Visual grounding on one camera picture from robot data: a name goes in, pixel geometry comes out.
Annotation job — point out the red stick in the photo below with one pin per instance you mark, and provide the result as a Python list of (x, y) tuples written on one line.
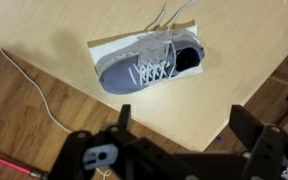
[(7, 161)]

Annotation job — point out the small blue floor bit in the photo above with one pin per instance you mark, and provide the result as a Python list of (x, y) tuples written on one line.
[(218, 139)]

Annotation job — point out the white paper sheet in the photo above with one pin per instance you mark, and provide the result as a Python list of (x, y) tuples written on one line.
[(114, 46)]

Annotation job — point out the grey purple sneaker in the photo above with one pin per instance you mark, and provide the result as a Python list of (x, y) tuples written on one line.
[(124, 75)]

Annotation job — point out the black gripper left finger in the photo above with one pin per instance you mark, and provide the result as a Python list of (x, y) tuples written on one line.
[(117, 156)]

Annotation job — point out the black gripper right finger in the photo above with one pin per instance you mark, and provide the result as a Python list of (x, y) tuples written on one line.
[(264, 150)]

